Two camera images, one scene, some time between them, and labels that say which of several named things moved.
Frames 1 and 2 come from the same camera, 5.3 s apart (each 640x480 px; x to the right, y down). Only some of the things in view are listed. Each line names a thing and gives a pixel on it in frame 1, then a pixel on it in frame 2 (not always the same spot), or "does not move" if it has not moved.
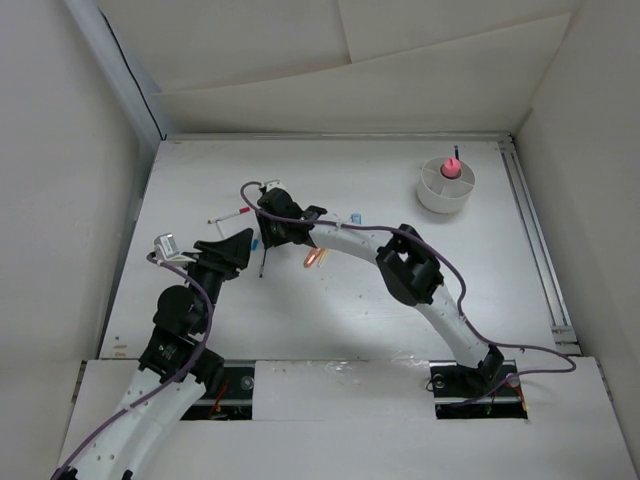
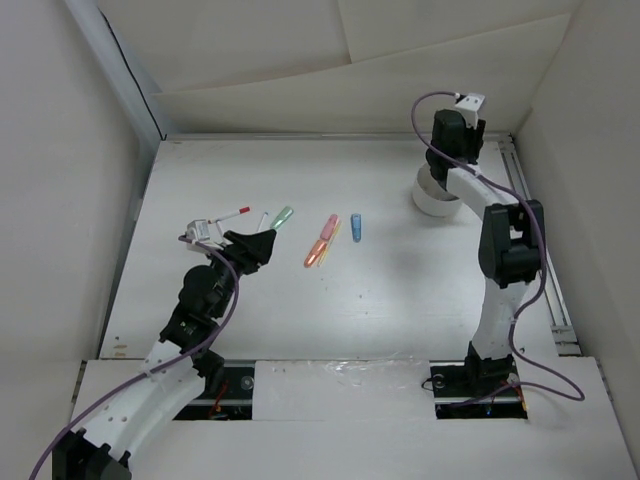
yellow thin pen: x=324 y=257 does not move
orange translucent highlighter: x=312 y=256 does not move
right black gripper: x=269 y=237 → x=476 y=137
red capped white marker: x=244 y=210 does not move
